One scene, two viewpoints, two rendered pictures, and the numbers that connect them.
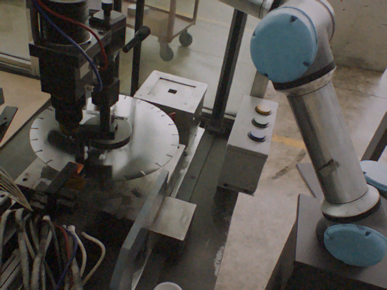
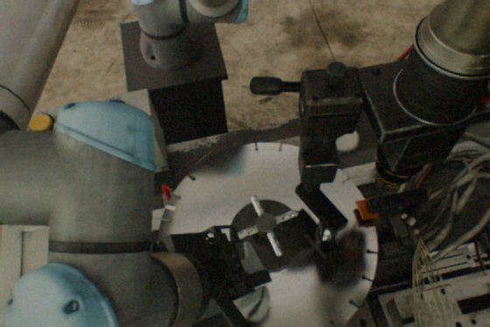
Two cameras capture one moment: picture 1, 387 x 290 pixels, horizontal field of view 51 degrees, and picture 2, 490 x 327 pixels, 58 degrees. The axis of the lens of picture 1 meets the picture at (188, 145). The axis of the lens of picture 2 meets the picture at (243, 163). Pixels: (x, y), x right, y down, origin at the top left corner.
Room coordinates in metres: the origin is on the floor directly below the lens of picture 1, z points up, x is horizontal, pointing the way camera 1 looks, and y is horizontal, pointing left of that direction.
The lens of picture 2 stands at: (0.83, 0.40, 1.58)
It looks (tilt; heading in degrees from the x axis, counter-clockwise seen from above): 61 degrees down; 253
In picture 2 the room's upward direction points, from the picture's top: 5 degrees counter-clockwise
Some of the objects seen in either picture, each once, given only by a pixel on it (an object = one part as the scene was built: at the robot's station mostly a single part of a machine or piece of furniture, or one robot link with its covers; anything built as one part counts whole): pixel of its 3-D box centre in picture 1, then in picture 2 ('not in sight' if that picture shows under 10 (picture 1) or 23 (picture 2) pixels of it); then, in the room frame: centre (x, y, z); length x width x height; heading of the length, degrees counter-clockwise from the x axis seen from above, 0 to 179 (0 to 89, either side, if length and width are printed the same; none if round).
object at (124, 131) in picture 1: (107, 127); (266, 232); (0.74, 0.19, 0.96); 0.11 x 0.11 x 0.03
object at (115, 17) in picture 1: (106, 57); (324, 129); (0.67, 0.17, 1.17); 0.06 x 0.05 x 0.20; 162
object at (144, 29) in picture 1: (128, 36); (290, 97); (0.69, 0.14, 1.21); 0.08 x 0.06 x 0.03; 171
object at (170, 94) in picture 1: (169, 111); (74, 269); (1.06, 0.08, 0.82); 0.18 x 0.18 x 0.15; 81
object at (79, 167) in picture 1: (64, 187); (388, 208); (0.55, 0.22, 0.95); 0.10 x 0.03 x 0.07; 171
